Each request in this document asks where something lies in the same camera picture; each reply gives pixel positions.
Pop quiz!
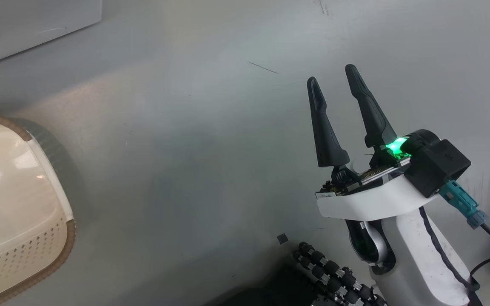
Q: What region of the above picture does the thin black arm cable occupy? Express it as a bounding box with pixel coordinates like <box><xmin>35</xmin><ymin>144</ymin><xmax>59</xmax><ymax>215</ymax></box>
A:
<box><xmin>419</xmin><ymin>207</ymin><xmax>481</xmax><ymax>294</ymax></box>

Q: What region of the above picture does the teal connector camera cable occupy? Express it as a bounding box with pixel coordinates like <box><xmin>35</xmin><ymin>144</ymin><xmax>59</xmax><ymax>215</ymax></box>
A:
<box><xmin>439</xmin><ymin>181</ymin><xmax>490</xmax><ymax>255</ymax></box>

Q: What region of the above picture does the white front-load washing machine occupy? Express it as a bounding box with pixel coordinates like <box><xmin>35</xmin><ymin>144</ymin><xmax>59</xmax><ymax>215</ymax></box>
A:
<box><xmin>0</xmin><ymin>0</ymin><xmax>103</xmax><ymax>71</ymax></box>

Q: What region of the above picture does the cream perforated laundry basket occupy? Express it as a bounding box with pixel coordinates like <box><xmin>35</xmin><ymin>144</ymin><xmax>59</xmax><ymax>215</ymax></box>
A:
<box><xmin>0</xmin><ymin>111</ymin><xmax>77</xmax><ymax>306</ymax></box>

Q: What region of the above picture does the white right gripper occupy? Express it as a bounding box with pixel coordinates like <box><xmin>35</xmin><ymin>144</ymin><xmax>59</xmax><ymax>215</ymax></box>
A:
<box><xmin>307</xmin><ymin>64</ymin><xmax>440</xmax><ymax>221</ymax></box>

